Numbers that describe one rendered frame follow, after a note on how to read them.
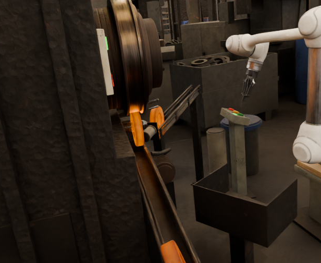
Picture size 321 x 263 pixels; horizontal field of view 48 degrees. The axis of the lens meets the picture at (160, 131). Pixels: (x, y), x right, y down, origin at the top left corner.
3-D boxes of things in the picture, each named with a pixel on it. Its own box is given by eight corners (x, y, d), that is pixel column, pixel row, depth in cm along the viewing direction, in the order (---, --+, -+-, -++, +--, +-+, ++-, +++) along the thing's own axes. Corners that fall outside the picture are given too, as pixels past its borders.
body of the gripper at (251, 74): (244, 68, 226) (240, 82, 229) (250, 69, 218) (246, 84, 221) (255, 70, 228) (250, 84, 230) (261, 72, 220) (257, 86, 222)
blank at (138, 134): (136, 135, 144) (144, 133, 145) (129, 104, 152) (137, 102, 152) (136, 152, 158) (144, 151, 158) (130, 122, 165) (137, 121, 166)
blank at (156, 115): (155, 139, 205) (161, 139, 204) (147, 122, 193) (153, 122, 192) (160, 117, 213) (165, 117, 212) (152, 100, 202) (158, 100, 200)
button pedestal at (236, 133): (235, 203, 243) (231, 116, 224) (222, 189, 265) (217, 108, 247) (257, 199, 245) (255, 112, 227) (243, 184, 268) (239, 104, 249)
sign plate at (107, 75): (107, 95, 101) (96, 30, 96) (102, 82, 126) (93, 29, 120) (114, 94, 102) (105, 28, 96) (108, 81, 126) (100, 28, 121)
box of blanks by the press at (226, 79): (205, 139, 374) (199, 64, 351) (168, 122, 446) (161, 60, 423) (279, 117, 415) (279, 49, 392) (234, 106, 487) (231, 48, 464)
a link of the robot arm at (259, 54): (256, 61, 229) (240, 57, 223) (263, 36, 225) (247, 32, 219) (268, 63, 220) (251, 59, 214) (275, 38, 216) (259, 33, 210)
